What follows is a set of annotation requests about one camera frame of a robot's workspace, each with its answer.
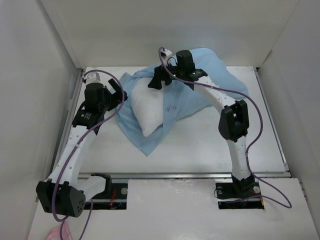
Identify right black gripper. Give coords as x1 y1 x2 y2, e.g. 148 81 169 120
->
147 59 184 90

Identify light blue pillowcase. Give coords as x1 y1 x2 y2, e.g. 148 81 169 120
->
116 48 249 156

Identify white pillow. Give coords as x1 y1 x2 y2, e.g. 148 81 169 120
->
129 77 164 137

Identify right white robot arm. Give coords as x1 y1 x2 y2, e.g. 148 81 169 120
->
148 47 257 200

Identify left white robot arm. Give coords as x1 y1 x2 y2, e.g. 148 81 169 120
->
36 78 127 218

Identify pink cloth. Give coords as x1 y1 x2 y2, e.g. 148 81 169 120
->
45 221 73 240

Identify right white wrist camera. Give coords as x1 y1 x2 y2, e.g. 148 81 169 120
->
159 47 173 59

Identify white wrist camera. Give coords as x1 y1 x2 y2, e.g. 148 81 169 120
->
159 47 173 59
82 71 101 85

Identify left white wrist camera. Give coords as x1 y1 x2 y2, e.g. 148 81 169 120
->
82 71 101 85

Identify aluminium front rail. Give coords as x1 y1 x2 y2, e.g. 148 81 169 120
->
74 172 293 180

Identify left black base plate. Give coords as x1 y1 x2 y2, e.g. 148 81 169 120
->
80 181 129 210

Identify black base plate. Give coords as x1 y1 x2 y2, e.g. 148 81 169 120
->
80 181 129 210
214 182 265 210

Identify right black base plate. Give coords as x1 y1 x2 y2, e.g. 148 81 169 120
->
214 182 265 210

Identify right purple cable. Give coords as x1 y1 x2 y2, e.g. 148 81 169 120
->
157 46 293 209

